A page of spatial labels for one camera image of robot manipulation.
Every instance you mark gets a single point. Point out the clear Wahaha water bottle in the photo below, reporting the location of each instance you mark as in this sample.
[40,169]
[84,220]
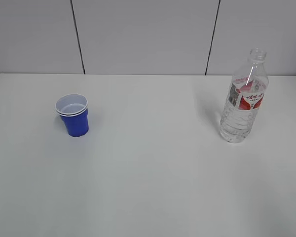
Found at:
[245,95]

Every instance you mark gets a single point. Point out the blue paper cup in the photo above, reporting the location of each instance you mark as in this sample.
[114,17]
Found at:
[73,111]

